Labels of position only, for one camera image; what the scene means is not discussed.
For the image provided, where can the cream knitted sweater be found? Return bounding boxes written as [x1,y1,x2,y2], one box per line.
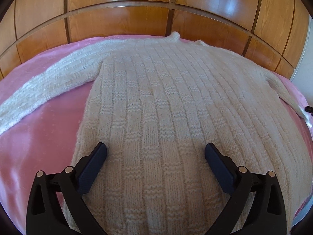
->
[1,32,312,234]

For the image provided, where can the pink bedspread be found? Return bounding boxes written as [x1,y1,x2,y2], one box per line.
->
[1,35,312,234]

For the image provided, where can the wooden headboard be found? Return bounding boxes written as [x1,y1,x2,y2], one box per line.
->
[1,0,310,78]

